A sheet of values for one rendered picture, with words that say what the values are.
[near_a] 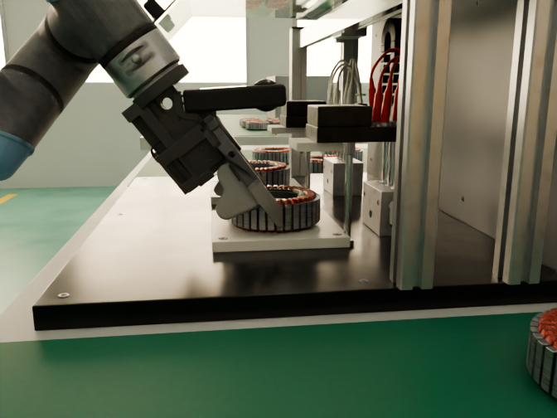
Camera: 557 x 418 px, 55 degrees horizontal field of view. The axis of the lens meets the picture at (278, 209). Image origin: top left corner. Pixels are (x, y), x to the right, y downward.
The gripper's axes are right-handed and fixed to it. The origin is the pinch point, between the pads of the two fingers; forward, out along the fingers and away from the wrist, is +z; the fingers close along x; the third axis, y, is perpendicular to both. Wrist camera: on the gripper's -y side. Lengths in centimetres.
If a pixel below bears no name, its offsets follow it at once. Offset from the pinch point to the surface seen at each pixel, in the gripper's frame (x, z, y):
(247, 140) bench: -157, 11, -2
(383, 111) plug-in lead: 2.6, -2.4, -16.3
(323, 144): 3.2, -3.6, -8.5
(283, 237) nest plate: 7.0, 1.1, 1.2
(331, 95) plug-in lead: -23.6, -3.4, -17.2
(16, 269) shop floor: -224, -1, 137
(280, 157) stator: -70, 8, -6
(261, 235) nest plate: 6.0, -0.3, 3.1
